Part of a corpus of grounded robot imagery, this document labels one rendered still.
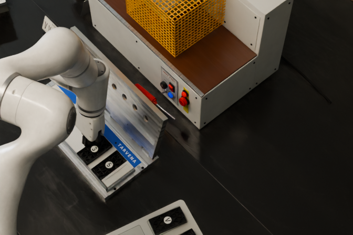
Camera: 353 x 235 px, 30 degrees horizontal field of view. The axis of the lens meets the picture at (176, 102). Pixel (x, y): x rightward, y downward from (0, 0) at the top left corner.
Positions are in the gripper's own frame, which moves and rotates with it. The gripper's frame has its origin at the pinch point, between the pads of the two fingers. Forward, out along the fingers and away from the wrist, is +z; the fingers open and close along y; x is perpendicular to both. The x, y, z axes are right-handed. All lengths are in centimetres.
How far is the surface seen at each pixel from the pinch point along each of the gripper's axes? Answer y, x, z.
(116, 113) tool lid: 0.1, 10.5, -4.9
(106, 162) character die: 9.5, 0.0, 1.4
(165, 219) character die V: 34.2, 1.8, 2.1
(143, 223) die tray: 30.8, -3.0, 4.4
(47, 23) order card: -45.1, 16.3, -3.1
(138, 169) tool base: 16.9, 6.3, 1.4
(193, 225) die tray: 40.6, 7.1, 2.3
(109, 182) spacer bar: 15.0, -3.2, 2.3
